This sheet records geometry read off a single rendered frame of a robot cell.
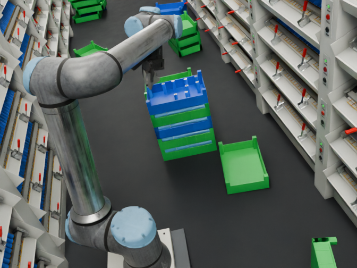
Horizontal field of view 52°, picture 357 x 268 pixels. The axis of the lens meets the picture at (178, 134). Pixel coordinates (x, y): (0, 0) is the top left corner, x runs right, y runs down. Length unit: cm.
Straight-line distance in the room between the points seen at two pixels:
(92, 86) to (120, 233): 53
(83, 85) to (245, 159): 113
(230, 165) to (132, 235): 81
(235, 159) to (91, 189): 91
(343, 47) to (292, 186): 76
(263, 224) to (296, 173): 34
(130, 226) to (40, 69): 60
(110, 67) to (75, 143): 28
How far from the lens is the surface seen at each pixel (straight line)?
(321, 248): 140
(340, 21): 128
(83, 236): 142
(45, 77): 110
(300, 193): 181
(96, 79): 105
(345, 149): 152
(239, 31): 242
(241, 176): 188
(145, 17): 157
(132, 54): 120
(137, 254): 136
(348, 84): 142
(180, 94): 195
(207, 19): 319
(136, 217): 134
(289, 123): 194
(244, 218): 172
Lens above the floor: 137
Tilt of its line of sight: 38 degrees down
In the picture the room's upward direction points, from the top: 15 degrees counter-clockwise
